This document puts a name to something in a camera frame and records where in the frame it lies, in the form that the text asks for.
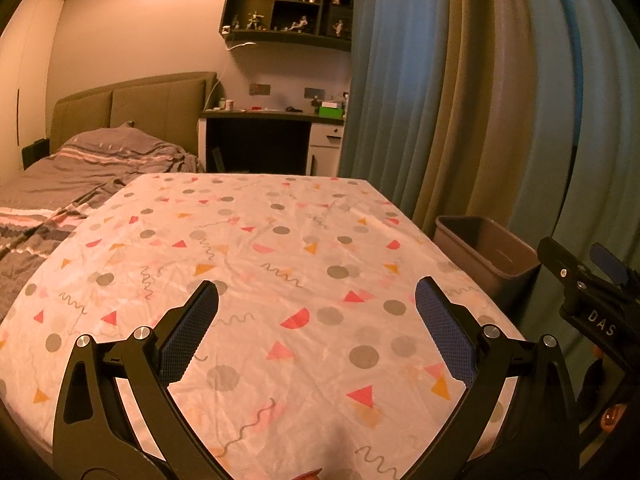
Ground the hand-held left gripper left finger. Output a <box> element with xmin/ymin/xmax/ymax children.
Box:
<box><xmin>52</xmin><ymin>280</ymin><xmax>223</xmax><ymax>480</ymax></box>

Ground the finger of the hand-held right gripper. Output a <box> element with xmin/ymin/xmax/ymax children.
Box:
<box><xmin>537</xmin><ymin>236</ymin><xmax>593</xmax><ymax>306</ymax></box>
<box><xmin>589</xmin><ymin>242</ymin><xmax>631</xmax><ymax>286</ymax></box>

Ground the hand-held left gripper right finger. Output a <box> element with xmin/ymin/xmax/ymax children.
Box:
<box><xmin>415</xmin><ymin>276</ymin><xmax>583</xmax><ymax>480</ymax></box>

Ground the grey plastic bin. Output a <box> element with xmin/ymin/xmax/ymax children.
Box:
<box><xmin>432</xmin><ymin>215</ymin><xmax>543</xmax><ymax>301</ymax></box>

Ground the patterned tablecloth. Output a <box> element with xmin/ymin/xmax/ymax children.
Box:
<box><xmin>0</xmin><ymin>172</ymin><xmax>526</xmax><ymax>480</ymax></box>

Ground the blue and beige curtain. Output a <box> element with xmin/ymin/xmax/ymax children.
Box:
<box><xmin>337</xmin><ymin>0</ymin><xmax>640</xmax><ymax>411</ymax></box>

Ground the grey striped blanket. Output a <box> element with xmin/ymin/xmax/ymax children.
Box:
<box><xmin>0</xmin><ymin>121</ymin><xmax>206</xmax><ymax>306</ymax></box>

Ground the white drawer cabinet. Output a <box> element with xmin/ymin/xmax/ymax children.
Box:
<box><xmin>306</xmin><ymin>125</ymin><xmax>346</xmax><ymax>177</ymax></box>

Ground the dark desk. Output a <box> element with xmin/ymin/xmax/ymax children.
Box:
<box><xmin>199</xmin><ymin>107</ymin><xmax>346</xmax><ymax>177</ymax></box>

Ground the brown padded headboard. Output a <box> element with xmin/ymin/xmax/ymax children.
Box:
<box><xmin>50</xmin><ymin>71</ymin><xmax>218</xmax><ymax>161</ymax></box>

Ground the black nightstand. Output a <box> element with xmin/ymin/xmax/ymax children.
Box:
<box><xmin>21</xmin><ymin>139</ymin><xmax>51</xmax><ymax>171</ymax></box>

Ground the group of small figurines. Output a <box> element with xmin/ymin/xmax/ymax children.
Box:
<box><xmin>230</xmin><ymin>0</ymin><xmax>351</xmax><ymax>36</ymax></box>

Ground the dark wall shelf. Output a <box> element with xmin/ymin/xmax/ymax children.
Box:
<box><xmin>220</xmin><ymin>0</ymin><xmax>357</xmax><ymax>52</ymax></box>

